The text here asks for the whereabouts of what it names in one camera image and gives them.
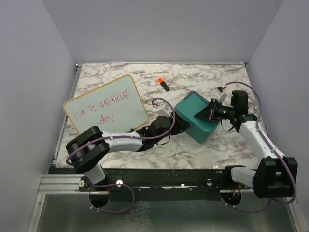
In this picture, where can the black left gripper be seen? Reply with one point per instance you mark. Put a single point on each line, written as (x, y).
(180, 125)

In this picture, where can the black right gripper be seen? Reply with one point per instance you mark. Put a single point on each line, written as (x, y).
(209, 113)

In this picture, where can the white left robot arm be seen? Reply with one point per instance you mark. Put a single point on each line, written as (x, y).
(88, 149)

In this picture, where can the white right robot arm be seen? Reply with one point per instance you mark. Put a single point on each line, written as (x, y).
(275, 176)

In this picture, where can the orange black highlighter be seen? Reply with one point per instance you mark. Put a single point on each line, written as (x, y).
(163, 84)

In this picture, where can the yellow framed whiteboard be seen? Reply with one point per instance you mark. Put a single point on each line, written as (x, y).
(115, 107)

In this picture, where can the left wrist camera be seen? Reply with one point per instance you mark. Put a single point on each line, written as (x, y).
(163, 109)

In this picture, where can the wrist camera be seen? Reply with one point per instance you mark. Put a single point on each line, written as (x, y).
(163, 109)
(222, 93)

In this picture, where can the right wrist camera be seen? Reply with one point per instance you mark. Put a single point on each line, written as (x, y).
(222, 93)

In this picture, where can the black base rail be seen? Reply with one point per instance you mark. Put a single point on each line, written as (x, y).
(123, 185)

